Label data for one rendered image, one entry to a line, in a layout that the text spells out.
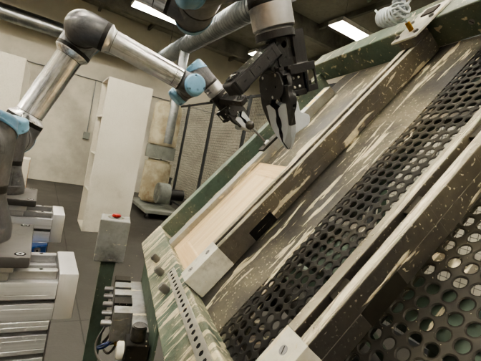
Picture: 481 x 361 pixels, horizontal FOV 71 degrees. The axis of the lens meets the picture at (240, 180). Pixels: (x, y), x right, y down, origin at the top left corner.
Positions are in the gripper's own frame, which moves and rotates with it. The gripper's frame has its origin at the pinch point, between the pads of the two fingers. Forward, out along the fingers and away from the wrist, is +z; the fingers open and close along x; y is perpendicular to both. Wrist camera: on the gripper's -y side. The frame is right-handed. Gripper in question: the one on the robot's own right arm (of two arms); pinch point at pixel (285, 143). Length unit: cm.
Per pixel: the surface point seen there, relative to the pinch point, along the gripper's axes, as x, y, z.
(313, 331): -18.8, -14.5, 23.1
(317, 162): 22.2, 26.1, 14.2
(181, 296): 27, -22, 36
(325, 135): 23.6, 32.0, 7.4
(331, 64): 72, 86, -12
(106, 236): 92, -31, 35
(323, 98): 60, 68, 2
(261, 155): 65, 34, 18
